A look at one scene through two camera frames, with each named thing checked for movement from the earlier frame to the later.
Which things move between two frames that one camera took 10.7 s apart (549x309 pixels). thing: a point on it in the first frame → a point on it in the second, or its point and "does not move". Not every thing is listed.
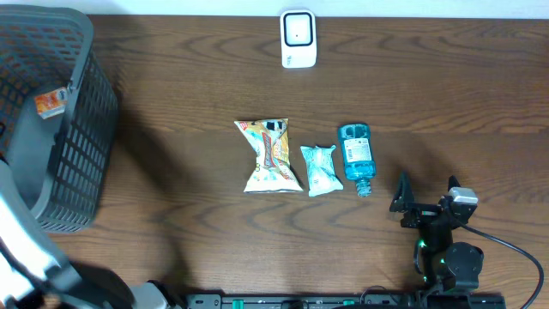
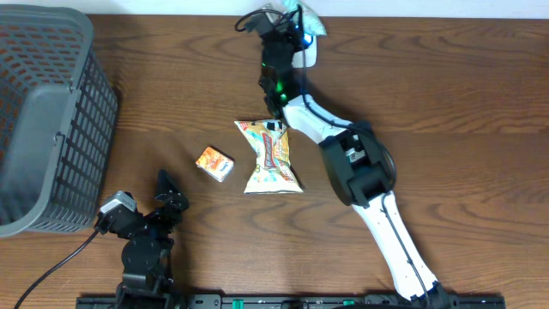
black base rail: [346, 301] does not move
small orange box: [51, 104] → [215, 164]
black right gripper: [422, 213] → [288, 27]
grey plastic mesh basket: [60, 160] does not move
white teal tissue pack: [322, 174] → [311, 23]
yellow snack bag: [269, 140] does not move
